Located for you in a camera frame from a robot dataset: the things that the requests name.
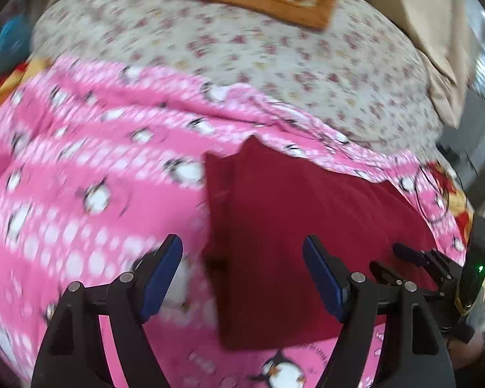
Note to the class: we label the dark red sweater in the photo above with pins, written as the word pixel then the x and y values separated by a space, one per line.
pixel 275 218

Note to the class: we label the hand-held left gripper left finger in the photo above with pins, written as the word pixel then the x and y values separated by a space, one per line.
pixel 161 279

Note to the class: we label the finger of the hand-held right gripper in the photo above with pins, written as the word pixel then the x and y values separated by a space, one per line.
pixel 388 273
pixel 406 252

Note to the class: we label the floral print duvet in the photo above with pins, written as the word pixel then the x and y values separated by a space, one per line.
pixel 266 68

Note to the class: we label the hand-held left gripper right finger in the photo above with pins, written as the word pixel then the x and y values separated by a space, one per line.
pixel 325 279

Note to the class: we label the blue bag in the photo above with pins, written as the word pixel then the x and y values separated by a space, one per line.
pixel 12 36

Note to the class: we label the pink penguin print blanket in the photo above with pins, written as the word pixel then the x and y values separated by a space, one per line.
pixel 85 169

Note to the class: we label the beige cloth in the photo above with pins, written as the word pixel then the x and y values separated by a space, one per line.
pixel 436 28

